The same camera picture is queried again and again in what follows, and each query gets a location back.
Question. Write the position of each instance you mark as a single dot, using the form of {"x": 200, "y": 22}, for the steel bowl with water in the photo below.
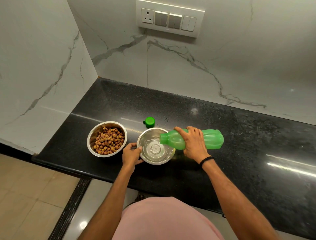
{"x": 156, "y": 148}

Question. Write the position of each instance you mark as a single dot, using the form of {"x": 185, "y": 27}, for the pink shirt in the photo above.
{"x": 165, "y": 220}

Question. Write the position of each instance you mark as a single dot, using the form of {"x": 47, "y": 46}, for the black wrist band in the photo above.
{"x": 206, "y": 160}

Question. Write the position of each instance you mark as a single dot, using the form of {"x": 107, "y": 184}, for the person's right hand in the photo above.
{"x": 195, "y": 145}

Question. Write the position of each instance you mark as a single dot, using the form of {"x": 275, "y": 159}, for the green bottle cap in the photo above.
{"x": 149, "y": 122}

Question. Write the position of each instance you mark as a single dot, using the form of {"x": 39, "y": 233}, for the person's right thumb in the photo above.
{"x": 180, "y": 133}

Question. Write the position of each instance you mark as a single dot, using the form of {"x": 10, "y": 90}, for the person's left thumb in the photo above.
{"x": 140, "y": 149}

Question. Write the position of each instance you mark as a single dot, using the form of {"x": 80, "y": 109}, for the pile of brown kibble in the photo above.
{"x": 108, "y": 141}

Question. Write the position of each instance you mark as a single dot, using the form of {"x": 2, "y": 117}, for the steel bowl with kibble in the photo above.
{"x": 93, "y": 138}

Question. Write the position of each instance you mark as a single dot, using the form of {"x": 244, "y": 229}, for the green plastic water bottle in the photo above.
{"x": 212, "y": 139}

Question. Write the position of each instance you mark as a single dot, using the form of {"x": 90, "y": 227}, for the person's left hand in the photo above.
{"x": 130, "y": 156}

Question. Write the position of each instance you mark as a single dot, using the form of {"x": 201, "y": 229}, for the white wall switch panel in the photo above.
{"x": 170, "y": 18}

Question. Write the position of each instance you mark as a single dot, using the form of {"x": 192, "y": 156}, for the person's foot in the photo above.
{"x": 138, "y": 198}

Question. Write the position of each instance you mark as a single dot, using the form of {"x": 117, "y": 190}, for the person's right forearm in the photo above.
{"x": 237, "y": 200}

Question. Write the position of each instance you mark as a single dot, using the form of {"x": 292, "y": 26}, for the person's left forearm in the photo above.
{"x": 108, "y": 205}

